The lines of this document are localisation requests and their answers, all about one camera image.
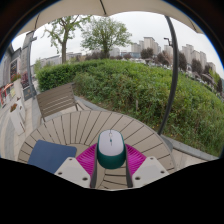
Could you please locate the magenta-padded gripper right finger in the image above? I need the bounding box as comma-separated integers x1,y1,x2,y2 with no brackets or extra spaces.
124,143,170,188

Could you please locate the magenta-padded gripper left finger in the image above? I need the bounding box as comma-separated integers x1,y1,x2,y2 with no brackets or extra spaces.
54,143,99,189

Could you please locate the white and teal computer mouse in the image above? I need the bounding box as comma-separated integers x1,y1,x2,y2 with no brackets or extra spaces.
96,129,127,170

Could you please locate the blue rectangular mouse pad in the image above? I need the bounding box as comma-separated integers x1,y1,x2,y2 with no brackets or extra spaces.
27,139,78,175

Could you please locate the slatted wooden chair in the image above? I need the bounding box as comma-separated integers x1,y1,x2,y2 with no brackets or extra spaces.
35,82,91,123

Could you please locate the green hedge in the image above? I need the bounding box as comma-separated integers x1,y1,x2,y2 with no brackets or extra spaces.
35,59,224,158

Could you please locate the white planter box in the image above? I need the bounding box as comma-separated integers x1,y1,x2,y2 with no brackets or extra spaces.
9,103,27,136

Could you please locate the dark curved parasol pole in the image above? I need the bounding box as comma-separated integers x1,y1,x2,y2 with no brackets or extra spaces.
157,14,180,136

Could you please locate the sparse-leaved slim tree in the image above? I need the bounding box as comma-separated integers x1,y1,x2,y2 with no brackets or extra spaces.
43,14,91,65

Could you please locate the group of apartment buildings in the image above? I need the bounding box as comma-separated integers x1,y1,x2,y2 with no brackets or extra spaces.
131,36,218,74

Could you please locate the round-crowned green tree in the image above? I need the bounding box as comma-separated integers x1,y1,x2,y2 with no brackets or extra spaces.
80,16,133,60

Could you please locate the beige parasol canopy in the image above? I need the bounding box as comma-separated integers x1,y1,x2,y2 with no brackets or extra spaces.
18,0,204,36

